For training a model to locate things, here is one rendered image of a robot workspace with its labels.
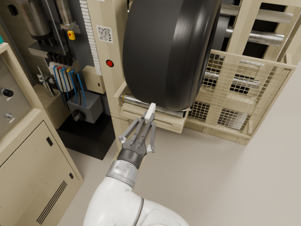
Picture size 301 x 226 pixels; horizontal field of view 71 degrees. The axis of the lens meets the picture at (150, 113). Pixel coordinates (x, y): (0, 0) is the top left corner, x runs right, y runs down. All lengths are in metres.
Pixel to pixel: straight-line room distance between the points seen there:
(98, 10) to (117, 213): 0.79
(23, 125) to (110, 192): 0.71
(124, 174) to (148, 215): 0.12
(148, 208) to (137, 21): 0.59
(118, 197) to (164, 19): 0.56
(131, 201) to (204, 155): 1.49
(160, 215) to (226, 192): 1.36
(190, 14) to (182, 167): 1.43
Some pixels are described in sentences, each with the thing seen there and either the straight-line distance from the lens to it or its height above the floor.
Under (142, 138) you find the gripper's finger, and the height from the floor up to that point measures 1.15.
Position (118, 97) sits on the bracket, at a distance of 1.11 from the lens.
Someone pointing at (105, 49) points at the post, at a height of 1.14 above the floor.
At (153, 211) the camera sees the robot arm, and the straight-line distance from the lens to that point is 0.61.
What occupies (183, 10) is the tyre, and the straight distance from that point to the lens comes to 0.77.
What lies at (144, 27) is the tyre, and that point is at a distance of 0.77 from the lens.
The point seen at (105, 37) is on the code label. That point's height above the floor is 1.20.
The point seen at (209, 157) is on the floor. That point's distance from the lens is 2.04.
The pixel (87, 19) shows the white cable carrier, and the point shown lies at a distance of 1.09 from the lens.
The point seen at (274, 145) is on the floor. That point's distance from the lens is 2.35.
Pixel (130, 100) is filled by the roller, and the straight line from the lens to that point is 1.13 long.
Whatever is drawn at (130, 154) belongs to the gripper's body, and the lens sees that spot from 0.64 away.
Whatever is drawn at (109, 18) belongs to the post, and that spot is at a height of 1.30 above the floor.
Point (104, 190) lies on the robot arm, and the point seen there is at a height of 1.15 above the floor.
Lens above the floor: 1.71
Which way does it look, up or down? 48 degrees down
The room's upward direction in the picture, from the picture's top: straight up
